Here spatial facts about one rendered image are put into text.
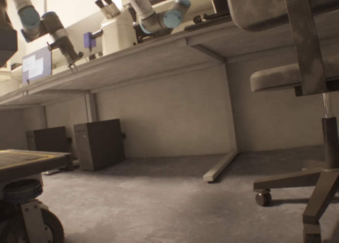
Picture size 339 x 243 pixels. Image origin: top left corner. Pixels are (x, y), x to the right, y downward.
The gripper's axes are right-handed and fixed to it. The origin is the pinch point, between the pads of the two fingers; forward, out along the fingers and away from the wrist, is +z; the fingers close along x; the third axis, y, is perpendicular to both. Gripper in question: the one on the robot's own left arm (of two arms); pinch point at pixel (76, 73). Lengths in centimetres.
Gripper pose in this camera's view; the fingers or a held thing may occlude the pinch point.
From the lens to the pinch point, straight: 132.5
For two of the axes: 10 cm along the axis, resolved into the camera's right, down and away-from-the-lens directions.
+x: -6.5, 2.2, 7.3
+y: 5.8, -4.8, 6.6
